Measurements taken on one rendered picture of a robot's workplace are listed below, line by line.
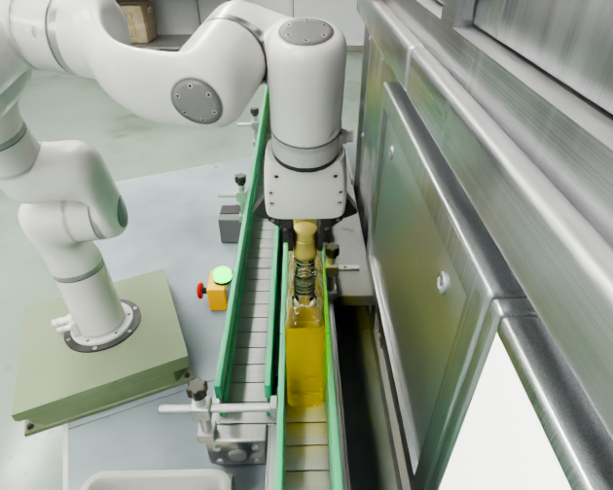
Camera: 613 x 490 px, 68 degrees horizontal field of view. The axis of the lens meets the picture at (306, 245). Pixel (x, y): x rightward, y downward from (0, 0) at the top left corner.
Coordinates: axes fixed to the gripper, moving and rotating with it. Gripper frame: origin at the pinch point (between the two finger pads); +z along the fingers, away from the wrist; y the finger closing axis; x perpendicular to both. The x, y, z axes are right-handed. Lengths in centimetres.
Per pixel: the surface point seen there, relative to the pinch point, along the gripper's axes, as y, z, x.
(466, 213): -13.4, -20.0, 14.4
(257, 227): 11, 39, -35
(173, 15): 156, 220, -547
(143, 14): 175, 194, -492
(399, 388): -12.4, 11.2, 17.9
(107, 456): 35, 38, 19
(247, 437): 9.0, 23.5, 20.4
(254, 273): 10.8, 34.0, -17.1
